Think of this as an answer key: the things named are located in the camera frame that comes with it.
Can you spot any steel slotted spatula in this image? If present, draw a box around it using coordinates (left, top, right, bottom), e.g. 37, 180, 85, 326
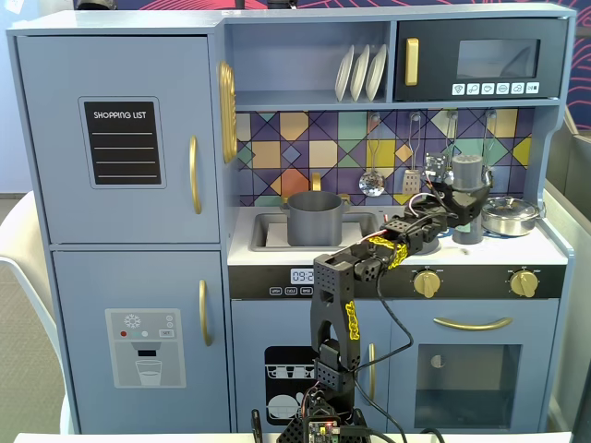
400, 113, 423, 196

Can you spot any gray pot lid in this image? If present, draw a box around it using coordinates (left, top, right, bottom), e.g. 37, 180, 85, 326
417, 233, 442, 256

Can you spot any white toy plate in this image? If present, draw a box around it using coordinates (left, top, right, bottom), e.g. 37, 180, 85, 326
365, 43, 389, 102
334, 44, 356, 103
349, 44, 371, 103

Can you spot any gray water dispenser panel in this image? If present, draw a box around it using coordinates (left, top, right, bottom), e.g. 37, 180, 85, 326
104, 307, 187, 389

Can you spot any gold lower fridge handle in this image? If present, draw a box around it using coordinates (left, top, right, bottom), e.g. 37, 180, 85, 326
198, 279, 214, 348

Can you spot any blue oven door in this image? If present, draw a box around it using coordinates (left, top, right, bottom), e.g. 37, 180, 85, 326
391, 299, 561, 433

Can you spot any gold upper fridge handle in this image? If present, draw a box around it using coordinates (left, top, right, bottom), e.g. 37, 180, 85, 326
188, 135, 204, 216

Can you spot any gray salt shaker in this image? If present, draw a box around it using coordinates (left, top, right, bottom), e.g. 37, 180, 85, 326
451, 154, 486, 245

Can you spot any steel hanging utensil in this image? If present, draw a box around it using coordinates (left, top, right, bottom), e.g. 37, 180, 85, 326
479, 110, 499, 174

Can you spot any black shopping list board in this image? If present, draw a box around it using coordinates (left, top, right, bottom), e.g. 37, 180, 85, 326
78, 95, 167, 190

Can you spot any white chair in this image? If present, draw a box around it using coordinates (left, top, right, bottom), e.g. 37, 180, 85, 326
0, 191, 71, 435

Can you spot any blue upper fridge door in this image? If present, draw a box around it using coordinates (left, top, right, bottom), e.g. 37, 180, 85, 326
16, 35, 222, 245

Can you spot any blue lower fridge door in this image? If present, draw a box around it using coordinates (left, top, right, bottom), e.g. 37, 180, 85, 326
51, 250, 231, 435

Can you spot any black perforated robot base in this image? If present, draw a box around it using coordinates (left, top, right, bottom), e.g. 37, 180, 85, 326
275, 399, 371, 443

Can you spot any gold oven handle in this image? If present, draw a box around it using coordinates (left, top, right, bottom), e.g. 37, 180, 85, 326
432, 316, 514, 332

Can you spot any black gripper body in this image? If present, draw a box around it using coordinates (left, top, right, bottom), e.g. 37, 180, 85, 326
427, 191, 484, 228

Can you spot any blue toy kitchen unit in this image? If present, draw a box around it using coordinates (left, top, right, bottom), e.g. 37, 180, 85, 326
6, 4, 578, 435

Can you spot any gray sink basin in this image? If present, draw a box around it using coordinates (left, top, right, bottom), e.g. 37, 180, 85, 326
250, 211, 384, 253

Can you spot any black power cable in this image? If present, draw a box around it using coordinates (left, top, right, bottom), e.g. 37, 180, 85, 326
353, 271, 416, 443

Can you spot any steel ladle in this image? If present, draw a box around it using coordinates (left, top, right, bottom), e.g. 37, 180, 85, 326
441, 112, 461, 161

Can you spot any gold faucet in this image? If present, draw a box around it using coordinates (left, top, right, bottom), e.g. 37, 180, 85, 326
279, 172, 352, 205

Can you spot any gold fridge handle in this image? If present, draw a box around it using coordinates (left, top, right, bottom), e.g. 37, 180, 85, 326
198, 279, 214, 348
188, 135, 204, 216

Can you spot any robot controller board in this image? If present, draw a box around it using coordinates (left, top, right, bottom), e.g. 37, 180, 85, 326
304, 417, 344, 443

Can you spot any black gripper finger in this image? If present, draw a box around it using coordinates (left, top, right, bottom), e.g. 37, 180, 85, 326
427, 180, 456, 204
478, 166, 493, 204

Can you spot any blue fridge door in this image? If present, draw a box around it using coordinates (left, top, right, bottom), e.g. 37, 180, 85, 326
51, 250, 231, 435
16, 35, 222, 245

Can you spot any gold dishwasher handle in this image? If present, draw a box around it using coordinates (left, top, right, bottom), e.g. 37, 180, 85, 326
367, 342, 378, 407

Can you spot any black toy microwave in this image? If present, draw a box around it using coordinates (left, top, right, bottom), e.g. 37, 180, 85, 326
394, 18, 570, 103

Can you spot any steel pot with lid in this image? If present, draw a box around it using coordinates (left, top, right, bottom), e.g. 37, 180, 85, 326
481, 196, 547, 237

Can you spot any steel slotted spoon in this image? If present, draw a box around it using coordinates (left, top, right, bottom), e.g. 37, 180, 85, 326
358, 114, 386, 198

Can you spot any gold toy phone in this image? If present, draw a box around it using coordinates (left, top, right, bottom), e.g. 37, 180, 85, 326
217, 60, 239, 165

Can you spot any blue dishwasher door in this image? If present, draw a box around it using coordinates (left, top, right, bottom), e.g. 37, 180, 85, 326
230, 299, 392, 433

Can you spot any gold stove knob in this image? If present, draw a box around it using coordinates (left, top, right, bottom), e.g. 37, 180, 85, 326
509, 269, 539, 298
412, 269, 442, 299

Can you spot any gray cooking pot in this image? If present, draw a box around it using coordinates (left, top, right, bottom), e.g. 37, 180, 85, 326
281, 190, 352, 247

